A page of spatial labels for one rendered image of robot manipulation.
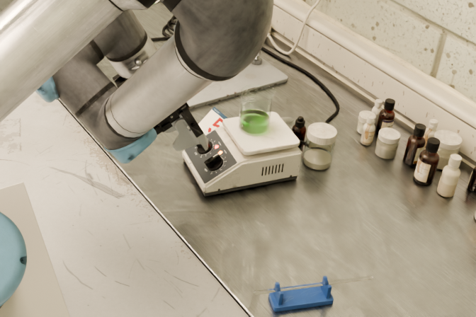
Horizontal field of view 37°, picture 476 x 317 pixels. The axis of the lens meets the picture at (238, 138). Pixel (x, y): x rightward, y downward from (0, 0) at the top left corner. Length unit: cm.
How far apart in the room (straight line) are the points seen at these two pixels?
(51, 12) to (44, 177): 67
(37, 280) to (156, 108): 31
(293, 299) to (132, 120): 39
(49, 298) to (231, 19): 52
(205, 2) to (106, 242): 62
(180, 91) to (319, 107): 81
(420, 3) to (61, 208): 86
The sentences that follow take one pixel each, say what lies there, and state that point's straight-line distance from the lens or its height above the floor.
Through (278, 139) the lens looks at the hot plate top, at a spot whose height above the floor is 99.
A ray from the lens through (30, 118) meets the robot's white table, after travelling 158.
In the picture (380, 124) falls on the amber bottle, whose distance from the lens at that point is 158.
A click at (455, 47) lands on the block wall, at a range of 158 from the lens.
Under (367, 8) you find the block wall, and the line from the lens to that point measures 174.
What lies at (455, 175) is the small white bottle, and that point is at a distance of 143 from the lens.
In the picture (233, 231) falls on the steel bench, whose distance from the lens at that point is 128.
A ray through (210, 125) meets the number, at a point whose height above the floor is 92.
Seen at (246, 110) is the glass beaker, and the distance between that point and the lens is 135.
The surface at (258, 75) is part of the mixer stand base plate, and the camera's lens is 174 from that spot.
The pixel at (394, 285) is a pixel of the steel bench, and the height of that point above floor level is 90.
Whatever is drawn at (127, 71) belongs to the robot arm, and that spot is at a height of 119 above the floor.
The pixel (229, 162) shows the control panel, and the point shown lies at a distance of 134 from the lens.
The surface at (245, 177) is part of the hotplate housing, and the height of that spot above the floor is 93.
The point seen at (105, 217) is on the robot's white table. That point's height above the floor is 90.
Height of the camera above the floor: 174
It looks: 34 degrees down
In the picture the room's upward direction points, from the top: 6 degrees clockwise
